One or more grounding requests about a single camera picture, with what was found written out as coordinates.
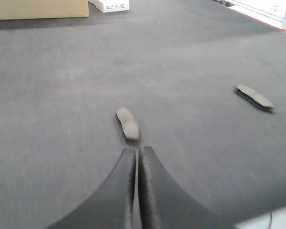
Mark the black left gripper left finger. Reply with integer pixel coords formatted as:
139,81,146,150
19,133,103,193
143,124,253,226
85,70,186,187
48,148,136,229

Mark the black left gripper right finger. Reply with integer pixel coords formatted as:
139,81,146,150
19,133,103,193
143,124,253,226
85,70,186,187
138,146,234,229

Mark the dark grey brake pad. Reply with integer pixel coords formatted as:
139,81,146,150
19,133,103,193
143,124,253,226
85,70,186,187
115,107,140,142

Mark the dark grey conveyor belt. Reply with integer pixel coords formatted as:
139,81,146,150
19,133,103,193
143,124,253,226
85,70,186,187
0,0,286,229

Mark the white carton box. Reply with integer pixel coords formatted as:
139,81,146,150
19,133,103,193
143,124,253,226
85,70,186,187
88,0,129,13

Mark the cardboard box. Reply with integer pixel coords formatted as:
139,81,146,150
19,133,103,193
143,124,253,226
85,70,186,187
0,0,89,20

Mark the black dangling cable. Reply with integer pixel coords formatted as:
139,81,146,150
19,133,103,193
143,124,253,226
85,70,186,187
264,211,274,227

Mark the red white conveyor rail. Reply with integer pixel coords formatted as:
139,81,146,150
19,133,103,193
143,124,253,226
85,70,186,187
215,0,286,32

